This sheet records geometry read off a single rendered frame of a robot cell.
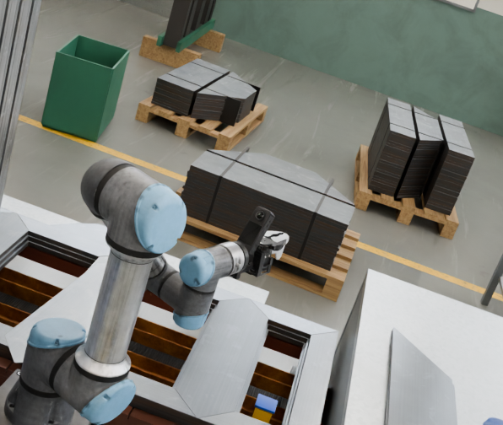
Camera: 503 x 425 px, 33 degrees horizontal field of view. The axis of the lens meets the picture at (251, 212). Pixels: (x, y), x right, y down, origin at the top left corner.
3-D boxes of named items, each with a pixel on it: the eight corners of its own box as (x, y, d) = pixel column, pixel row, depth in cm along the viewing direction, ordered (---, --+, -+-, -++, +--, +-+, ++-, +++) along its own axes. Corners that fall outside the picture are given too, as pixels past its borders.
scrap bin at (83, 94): (56, 101, 672) (71, 32, 650) (113, 119, 675) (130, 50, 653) (33, 125, 616) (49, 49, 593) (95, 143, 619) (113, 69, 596)
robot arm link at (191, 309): (176, 303, 202) (188, 263, 198) (210, 327, 197) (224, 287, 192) (154, 310, 196) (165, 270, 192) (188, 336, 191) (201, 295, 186)
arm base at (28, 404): (55, 443, 183) (64, 407, 179) (-9, 416, 184) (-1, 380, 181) (83, 405, 197) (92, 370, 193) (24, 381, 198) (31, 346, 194)
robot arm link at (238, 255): (211, 239, 195) (239, 252, 190) (224, 236, 198) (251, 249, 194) (206, 269, 197) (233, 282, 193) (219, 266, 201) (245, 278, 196)
